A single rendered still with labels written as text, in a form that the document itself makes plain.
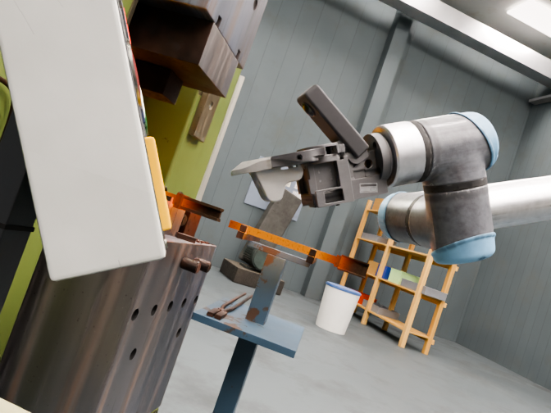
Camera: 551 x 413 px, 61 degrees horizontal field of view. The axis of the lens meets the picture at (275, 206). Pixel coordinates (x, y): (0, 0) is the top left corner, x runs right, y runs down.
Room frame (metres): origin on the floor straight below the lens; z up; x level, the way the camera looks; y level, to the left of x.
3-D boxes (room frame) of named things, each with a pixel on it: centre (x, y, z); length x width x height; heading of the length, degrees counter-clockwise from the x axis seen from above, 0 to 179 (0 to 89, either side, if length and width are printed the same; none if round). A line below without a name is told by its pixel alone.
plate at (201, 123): (1.37, 0.29, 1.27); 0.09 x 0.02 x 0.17; 168
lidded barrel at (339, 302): (6.42, -1.24, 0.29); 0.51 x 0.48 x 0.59; 104
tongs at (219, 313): (1.62, 0.02, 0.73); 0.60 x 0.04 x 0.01; 173
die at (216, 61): (1.08, 0.43, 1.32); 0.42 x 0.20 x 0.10; 78
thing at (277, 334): (1.48, -0.06, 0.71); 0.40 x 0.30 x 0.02; 172
